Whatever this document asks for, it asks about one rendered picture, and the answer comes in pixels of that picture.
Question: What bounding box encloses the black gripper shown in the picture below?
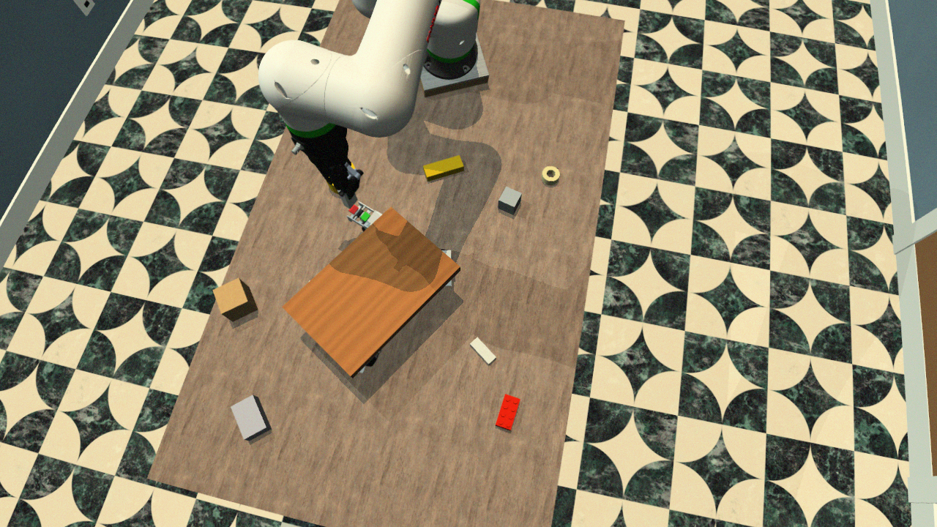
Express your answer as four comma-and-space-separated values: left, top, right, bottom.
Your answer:
305, 139, 363, 209

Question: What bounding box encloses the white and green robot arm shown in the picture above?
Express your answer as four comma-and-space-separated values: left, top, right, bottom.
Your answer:
258, 0, 480, 156

